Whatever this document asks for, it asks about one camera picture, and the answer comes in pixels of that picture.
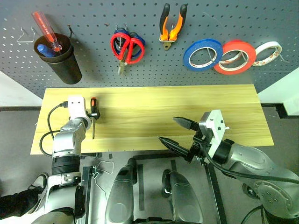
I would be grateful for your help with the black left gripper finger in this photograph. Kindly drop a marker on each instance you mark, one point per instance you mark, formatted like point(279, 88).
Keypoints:
point(96, 115)

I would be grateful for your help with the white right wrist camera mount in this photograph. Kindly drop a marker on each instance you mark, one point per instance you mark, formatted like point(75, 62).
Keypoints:
point(215, 130)

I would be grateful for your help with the red tape roll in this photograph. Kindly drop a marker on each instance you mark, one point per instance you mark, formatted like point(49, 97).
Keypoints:
point(233, 70)

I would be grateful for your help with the grey metal pegboard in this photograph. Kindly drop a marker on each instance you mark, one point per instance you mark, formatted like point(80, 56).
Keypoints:
point(149, 77)

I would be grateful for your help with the white tape roll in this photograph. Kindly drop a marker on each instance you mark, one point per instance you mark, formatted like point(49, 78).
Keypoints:
point(266, 46)

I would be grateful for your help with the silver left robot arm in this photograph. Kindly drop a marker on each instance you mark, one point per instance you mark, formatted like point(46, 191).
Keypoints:
point(67, 140)

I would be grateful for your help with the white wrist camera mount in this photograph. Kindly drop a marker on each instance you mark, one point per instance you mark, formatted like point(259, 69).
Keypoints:
point(77, 107)
point(215, 130)

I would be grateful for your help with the metal pegboard hook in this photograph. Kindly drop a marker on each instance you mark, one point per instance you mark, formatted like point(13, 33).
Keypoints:
point(245, 56)
point(167, 41)
point(211, 53)
point(25, 37)
point(121, 26)
point(283, 58)

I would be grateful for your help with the black metal table frame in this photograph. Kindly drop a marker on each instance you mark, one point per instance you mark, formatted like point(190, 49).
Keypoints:
point(211, 177)

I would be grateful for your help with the black plastic cup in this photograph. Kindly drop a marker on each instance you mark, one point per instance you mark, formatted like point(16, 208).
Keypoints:
point(65, 70)

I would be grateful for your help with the blue tape roll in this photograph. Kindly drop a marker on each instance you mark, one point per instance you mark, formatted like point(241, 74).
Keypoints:
point(189, 58)

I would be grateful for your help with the small black cup hook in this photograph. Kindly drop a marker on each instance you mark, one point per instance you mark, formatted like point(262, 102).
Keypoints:
point(70, 30)

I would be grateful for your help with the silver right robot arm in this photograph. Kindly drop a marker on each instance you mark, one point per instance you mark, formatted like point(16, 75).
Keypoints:
point(257, 163)

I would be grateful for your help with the orange and black pliers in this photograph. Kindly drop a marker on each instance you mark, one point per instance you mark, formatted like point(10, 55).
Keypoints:
point(174, 30)

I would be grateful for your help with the black and white shoe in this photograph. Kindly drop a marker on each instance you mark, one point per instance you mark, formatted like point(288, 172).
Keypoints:
point(38, 186)

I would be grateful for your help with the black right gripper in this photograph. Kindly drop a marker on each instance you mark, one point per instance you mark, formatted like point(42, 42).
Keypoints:
point(198, 145)

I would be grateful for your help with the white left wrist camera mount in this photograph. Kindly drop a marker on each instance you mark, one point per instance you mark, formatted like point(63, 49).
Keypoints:
point(77, 107)

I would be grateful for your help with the dark grey rounded leg cover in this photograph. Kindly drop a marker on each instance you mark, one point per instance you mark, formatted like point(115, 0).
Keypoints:
point(184, 200)
point(119, 198)

